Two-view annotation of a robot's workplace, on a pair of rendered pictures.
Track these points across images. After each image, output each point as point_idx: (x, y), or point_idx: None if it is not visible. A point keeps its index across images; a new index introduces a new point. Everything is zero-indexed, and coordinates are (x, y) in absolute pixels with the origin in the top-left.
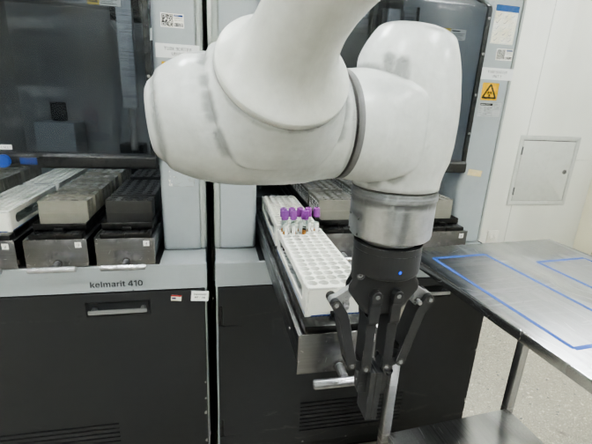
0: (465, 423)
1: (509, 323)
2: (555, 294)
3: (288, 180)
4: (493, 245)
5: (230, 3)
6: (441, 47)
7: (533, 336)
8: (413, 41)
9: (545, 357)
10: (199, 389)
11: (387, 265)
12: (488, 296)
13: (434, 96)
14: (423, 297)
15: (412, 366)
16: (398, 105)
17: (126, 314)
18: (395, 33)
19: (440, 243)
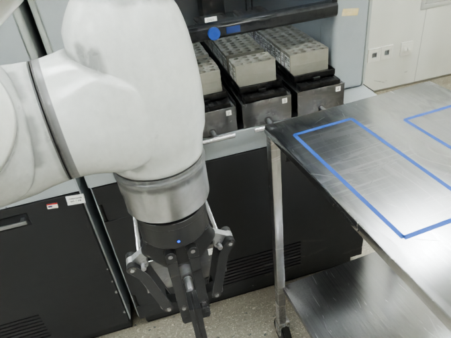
0: (356, 264)
1: (349, 214)
2: (408, 165)
3: (8, 204)
4: (364, 102)
5: None
6: (136, 27)
7: (367, 228)
8: (99, 28)
9: (376, 249)
10: (103, 276)
11: (163, 237)
12: (337, 180)
13: (143, 86)
14: (223, 241)
15: (306, 218)
16: (100, 109)
17: (9, 229)
18: (80, 16)
19: (315, 101)
